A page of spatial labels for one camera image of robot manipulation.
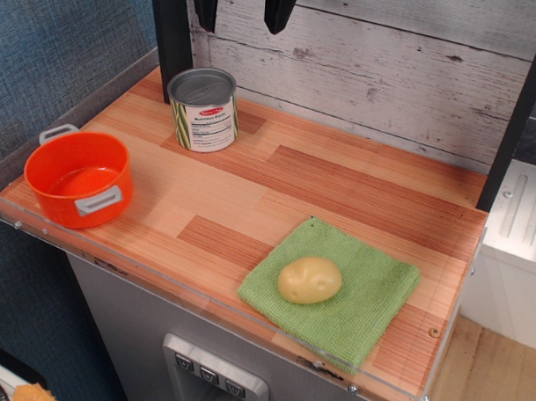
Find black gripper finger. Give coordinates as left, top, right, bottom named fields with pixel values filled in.
left=194, top=0, right=217, bottom=33
left=264, top=0, right=297, bottom=34

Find orange toy pot grey handles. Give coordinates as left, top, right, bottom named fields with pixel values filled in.
left=24, top=124, right=134, bottom=229

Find green microfibre towel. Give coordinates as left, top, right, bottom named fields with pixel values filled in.
left=238, top=217, right=421, bottom=372

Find toy tin can white label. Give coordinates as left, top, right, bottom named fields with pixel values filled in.
left=167, top=68, right=239, bottom=153

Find clear acrylic table guard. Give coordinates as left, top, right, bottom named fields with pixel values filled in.
left=0, top=56, right=486, bottom=401

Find yellow toy potato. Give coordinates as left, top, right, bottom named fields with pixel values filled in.
left=277, top=257, right=343, bottom=305

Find grey toy fridge cabinet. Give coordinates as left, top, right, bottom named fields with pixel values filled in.
left=70, top=256, right=368, bottom=401

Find white toy sink unit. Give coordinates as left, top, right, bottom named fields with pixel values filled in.
left=460, top=161, right=536, bottom=349

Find silver dispenser panel with buttons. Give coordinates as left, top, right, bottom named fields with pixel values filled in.
left=163, top=333, right=270, bottom=401

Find orange plush object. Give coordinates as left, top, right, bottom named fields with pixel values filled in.
left=11, top=383, right=57, bottom=401

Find black left frame post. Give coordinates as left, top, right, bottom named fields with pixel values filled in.
left=151, top=0, right=194, bottom=104

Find black frame post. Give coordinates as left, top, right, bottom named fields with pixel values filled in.
left=151, top=0, right=194, bottom=104
left=475, top=54, right=536, bottom=213

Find black right frame post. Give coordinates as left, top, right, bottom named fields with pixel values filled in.
left=475, top=54, right=536, bottom=213

